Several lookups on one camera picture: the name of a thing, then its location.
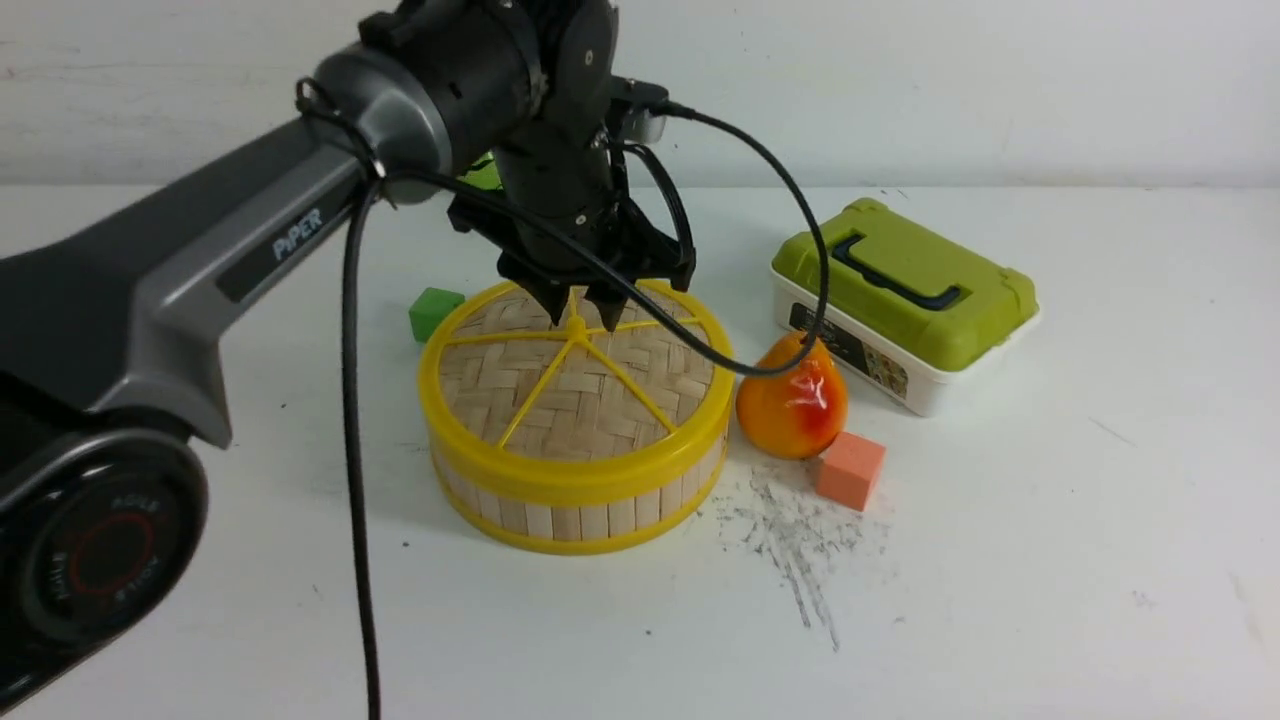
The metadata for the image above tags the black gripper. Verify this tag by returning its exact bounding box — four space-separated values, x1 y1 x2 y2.
448 122 698 333

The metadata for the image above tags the yellow woven steamer lid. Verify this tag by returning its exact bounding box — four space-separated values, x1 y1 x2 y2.
417 283 733 506

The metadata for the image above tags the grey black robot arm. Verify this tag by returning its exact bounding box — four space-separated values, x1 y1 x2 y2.
1 1 695 717

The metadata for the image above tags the yellow bamboo steamer basket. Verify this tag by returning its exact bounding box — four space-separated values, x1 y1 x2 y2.
431 433 728 555

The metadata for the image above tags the green cube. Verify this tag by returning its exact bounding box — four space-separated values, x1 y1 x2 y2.
407 287 466 343

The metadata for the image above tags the green striped ball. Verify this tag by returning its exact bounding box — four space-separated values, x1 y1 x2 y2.
460 152 503 191

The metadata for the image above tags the orange yellow toy pear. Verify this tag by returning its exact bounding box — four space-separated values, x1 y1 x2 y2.
735 340 849 459

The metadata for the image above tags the salmon pink cube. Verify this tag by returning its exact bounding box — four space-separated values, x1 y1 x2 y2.
815 432 887 512

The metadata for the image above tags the green white storage box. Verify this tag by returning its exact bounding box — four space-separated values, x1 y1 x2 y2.
820 197 1042 416

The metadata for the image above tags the black cable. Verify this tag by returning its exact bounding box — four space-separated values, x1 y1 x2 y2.
296 78 833 720

